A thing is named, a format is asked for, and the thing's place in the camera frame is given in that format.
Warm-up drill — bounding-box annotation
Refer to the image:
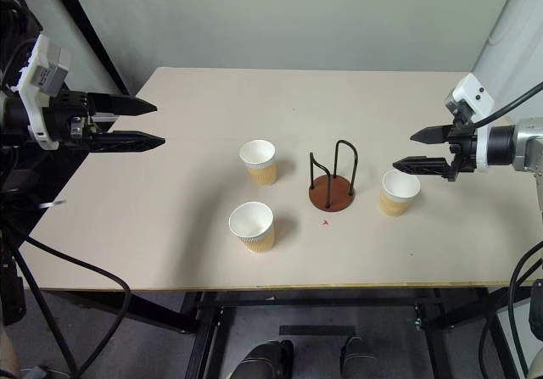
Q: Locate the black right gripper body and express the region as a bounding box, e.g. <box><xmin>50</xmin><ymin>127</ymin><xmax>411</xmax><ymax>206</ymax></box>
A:
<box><xmin>445</xmin><ymin>118</ymin><xmax>479</xmax><ymax>183</ymax></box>

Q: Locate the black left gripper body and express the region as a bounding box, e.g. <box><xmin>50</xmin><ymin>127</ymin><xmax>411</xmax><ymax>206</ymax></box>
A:
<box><xmin>42</xmin><ymin>86</ymin><xmax>93</xmax><ymax>152</ymax></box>

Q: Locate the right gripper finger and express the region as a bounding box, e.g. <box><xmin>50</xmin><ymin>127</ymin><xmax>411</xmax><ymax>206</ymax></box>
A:
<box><xmin>391</xmin><ymin>155</ymin><xmax>451</xmax><ymax>180</ymax></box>
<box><xmin>409</xmin><ymin>125</ymin><xmax>456</xmax><ymax>145</ymax></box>

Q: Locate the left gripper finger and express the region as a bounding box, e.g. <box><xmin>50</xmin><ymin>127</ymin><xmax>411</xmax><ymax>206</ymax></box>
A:
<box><xmin>90</xmin><ymin>131</ymin><xmax>166</xmax><ymax>154</ymax></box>
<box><xmin>87</xmin><ymin>92</ymin><xmax>159</xmax><ymax>118</ymax></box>

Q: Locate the ribbed tan paper cup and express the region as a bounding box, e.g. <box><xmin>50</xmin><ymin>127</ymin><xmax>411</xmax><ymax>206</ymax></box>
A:
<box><xmin>228</xmin><ymin>201</ymin><xmax>277</xmax><ymax>254</ymax></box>
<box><xmin>378</xmin><ymin>170</ymin><xmax>422</xmax><ymax>219</ymax></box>
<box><xmin>238</xmin><ymin>139</ymin><xmax>279</xmax><ymax>187</ymax></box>

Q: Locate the dark rounded shape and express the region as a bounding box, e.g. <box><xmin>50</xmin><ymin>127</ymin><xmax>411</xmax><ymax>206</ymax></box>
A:
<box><xmin>230</xmin><ymin>339</ymin><xmax>294</xmax><ymax>379</ymax></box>

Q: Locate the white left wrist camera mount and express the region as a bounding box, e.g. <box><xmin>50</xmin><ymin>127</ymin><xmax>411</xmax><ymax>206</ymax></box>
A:
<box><xmin>8</xmin><ymin>34</ymin><xmax>71</xmax><ymax>151</ymax></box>

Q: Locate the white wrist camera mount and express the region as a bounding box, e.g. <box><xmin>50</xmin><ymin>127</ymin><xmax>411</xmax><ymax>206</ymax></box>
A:
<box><xmin>8</xmin><ymin>34</ymin><xmax>71</xmax><ymax>151</ymax></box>
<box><xmin>443</xmin><ymin>72</ymin><xmax>495</xmax><ymax>172</ymax></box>

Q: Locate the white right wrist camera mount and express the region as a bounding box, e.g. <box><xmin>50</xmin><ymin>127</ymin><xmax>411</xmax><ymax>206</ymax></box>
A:
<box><xmin>443</xmin><ymin>72</ymin><xmax>495</xmax><ymax>172</ymax></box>

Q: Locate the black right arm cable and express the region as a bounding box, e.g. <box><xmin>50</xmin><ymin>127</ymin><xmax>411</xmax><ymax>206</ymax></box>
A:
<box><xmin>469</xmin><ymin>81</ymin><xmax>543</xmax><ymax>129</ymax></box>

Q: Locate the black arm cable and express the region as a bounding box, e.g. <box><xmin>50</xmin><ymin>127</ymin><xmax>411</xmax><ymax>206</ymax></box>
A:
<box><xmin>469</xmin><ymin>81</ymin><xmax>543</xmax><ymax>129</ymax></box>
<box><xmin>0</xmin><ymin>39</ymin><xmax>40</xmax><ymax>94</ymax></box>

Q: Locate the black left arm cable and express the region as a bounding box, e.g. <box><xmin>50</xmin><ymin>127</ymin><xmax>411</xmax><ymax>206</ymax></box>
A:
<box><xmin>0</xmin><ymin>39</ymin><xmax>40</xmax><ymax>94</ymax></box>

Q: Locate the black diagonal wall beam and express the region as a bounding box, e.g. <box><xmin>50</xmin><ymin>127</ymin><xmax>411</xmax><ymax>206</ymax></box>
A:
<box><xmin>43</xmin><ymin>0</ymin><xmax>131</xmax><ymax>97</ymax></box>

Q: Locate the wooden base wire cup holder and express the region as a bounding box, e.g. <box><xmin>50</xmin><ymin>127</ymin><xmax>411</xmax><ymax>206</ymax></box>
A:
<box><xmin>308</xmin><ymin>139</ymin><xmax>360</xmax><ymax>214</ymax></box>

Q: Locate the thick black floor cable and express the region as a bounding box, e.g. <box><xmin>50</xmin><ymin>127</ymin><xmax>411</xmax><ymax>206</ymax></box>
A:
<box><xmin>0</xmin><ymin>221</ymin><xmax>133</xmax><ymax>379</ymax></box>

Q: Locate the black looping cable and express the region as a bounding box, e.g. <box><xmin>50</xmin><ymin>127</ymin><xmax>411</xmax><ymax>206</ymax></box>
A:
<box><xmin>478</xmin><ymin>241</ymin><xmax>543</xmax><ymax>379</ymax></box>

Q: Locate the black metal table frame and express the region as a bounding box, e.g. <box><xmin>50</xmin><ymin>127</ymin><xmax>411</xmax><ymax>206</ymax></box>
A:
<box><xmin>25</xmin><ymin>283</ymin><xmax>529</xmax><ymax>379</ymax></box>

